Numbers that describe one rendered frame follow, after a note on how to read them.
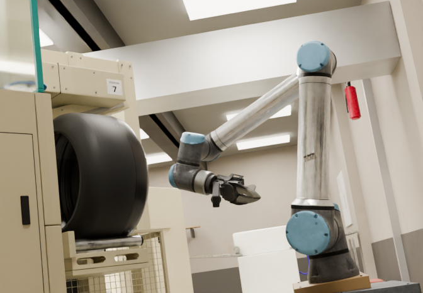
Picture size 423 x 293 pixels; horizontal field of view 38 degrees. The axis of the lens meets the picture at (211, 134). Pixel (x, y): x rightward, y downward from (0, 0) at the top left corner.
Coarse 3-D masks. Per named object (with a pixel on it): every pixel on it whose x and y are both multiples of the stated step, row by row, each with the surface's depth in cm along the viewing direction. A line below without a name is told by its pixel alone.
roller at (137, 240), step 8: (80, 240) 239; (88, 240) 241; (96, 240) 243; (104, 240) 246; (112, 240) 248; (120, 240) 250; (128, 240) 253; (136, 240) 256; (80, 248) 238; (88, 248) 240; (96, 248) 243; (104, 248) 246
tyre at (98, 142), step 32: (64, 128) 252; (96, 128) 247; (128, 128) 260; (64, 160) 287; (96, 160) 239; (128, 160) 248; (64, 192) 288; (96, 192) 238; (128, 192) 246; (64, 224) 279; (96, 224) 241; (128, 224) 251
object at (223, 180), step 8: (216, 176) 231; (224, 176) 233; (232, 176) 228; (240, 176) 228; (208, 184) 228; (224, 184) 224; (208, 192) 229; (224, 192) 225; (232, 192) 223; (232, 200) 225
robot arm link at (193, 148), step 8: (184, 136) 234; (192, 136) 233; (200, 136) 234; (184, 144) 233; (192, 144) 232; (200, 144) 234; (184, 152) 233; (192, 152) 233; (200, 152) 235; (184, 160) 233; (192, 160) 233; (200, 160) 236
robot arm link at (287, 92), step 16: (336, 64) 226; (288, 80) 235; (272, 96) 236; (288, 96) 235; (240, 112) 243; (256, 112) 238; (272, 112) 238; (224, 128) 243; (240, 128) 241; (208, 144) 242; (224, 144) 244; (208, 160) 249
